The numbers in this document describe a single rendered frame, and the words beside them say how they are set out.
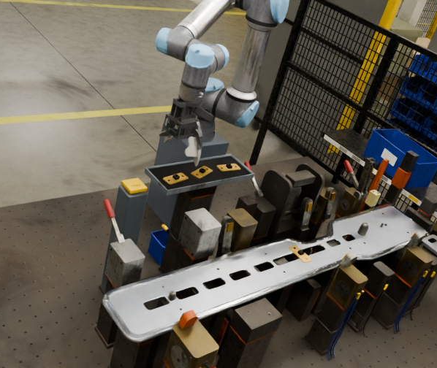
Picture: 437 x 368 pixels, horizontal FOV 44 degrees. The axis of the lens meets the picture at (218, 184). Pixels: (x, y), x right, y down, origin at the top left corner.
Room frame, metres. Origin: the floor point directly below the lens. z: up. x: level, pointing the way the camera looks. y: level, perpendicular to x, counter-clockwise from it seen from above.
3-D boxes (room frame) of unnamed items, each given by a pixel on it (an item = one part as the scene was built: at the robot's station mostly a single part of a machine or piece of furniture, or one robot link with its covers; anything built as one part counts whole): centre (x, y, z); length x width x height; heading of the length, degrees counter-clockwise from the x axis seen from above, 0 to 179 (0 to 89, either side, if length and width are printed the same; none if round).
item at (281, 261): (1.46, -0.28, 0.84); 0.12 x 0.05 x 0.29; 45
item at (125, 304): (1.50, -0.33, 1.00); 1.38 x 0.22 x 0.02; 135
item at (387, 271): (1.58, -0.66, 0.84); 0.10 x 0.05 x 0.29; 45
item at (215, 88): (1.98, 0.14, 1.27); 0.13 x 0.12 x 0.14; 74
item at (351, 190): (1.98, -0.53, 0.87); 0.10 x 0.07 x 0.35; 45
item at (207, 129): (1.99, 0.14, 1.15); 0.15 x 0.15 x 0.10
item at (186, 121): (1.48, 0.15, 1.39); 0.09 x 0.08 x 0.12; 144
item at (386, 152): (2.35, -0.78, 1.10); 0.30 x 0.17 x 0.13; 36
